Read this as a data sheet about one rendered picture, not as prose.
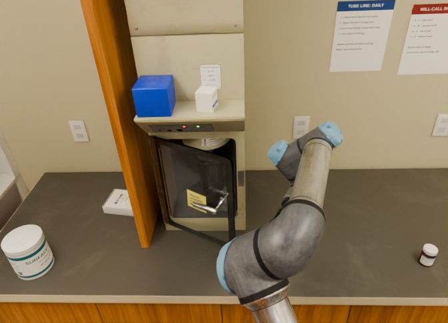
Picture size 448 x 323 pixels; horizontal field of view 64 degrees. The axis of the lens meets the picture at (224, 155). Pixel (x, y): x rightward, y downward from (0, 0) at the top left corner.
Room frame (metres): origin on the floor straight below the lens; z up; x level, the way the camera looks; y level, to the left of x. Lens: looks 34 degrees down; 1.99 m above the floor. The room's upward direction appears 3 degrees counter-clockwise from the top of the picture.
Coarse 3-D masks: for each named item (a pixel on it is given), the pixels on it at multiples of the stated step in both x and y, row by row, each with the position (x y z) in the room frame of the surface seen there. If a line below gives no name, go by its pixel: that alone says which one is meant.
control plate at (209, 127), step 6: (150, 126) 0.94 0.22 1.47; (156, 126) 0.94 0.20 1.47; (162, 126) 0.94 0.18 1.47; (168, 126) 0.94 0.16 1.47; (174, 126) 0.94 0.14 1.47; (180, 126) 0.94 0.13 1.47; (186, 126) 0.94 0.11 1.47; (192, 126) 0.94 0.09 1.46; (204, 126) 0.94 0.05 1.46; (210, 126) 0.94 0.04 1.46; (156, 132) 0.99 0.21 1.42; (162, 132) 0.99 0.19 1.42; (168, 132) 0.99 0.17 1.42
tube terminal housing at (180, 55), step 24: (144, 48) 1.03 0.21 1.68; (168, 48) 1.02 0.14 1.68; (192, 48) 1.02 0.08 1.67; (216, 48) 1.02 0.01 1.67; (240, 48) 1.01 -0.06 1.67; (144, 72) 1.03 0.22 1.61; (168, 72) 1.02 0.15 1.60; (192, 72) 1.02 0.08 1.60; (240, 72) 1.01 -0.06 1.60; (192, 96) 1.02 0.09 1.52; (240, 96) 1.01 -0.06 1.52; (240, 144) 1.01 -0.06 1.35; (240, 168) 1.01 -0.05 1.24; (240, 192) 1.01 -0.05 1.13; (240, 216) 1.01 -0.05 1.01
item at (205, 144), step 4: (184, 140) 1.08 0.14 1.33; (188, 140) 1.07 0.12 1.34; (192, 140) 1.06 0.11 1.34; (196, 140) 1.05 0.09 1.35; (200, 140) 1.05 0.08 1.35; (204, 140) 1.04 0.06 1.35; (208, 140) 1.04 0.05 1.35; (212, 140) 1.05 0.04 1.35; (216, 140) 1.05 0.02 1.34; (220, 140) 1.06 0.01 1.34; (224, 140) 1.07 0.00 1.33; (228, 140) 1.08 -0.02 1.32; (184, 144) 1.07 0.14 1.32; (188, 144) 1.06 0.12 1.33; (192, 144) 1.05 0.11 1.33; (196, 144) 1.04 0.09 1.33; (200, 144) 1.04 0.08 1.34; (204, 144) 1.04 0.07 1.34; (208, 144) 1.04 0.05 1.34; (212, 144) 1.04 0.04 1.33; (216, 144) 1.04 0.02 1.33; (220, 144) 1.05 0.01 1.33; (224, 144) 1.06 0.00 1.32; (200, 148) 1.03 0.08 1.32; (204, 148) 1.03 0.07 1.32; (208, 148) 1.03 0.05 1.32; (212, 148) 1.03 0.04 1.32; (216, 148) 1.04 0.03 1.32
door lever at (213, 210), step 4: (220, 200) 0.88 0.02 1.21; (196, 204) 0.88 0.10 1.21; (200, 204) 0.87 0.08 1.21; (204, 204) 0.87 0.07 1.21; (220, 204) 0.87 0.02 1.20; (224, 204) 0.88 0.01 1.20; (200, 208) 0.87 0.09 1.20; (204, 208) 0.86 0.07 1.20; (208, 208) 0.85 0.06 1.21; (212, 208) 0.85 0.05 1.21; (216, 208) 0.85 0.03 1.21; (212, 212) 0.84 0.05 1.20; (216, 212) 0.84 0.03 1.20
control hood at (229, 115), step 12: (180, 108) 0.97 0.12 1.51; (192, 108) 0.97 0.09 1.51; (216, 108) 0.96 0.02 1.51; (228, 108) 0.96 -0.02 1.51; (240, 108) 0.95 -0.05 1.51; (144, 120) 0.91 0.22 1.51; (156, 120) 0.91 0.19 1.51; (168, 120) 0.91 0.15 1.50; (180, 120) 0.91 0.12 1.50; (192, 120) 0.90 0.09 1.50; (204, 120) 0.90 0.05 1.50; (216, 120) 0.90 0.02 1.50; (228, 120) 0.90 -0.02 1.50; (240, 120) 0.90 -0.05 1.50; (180, 132) 0.99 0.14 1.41
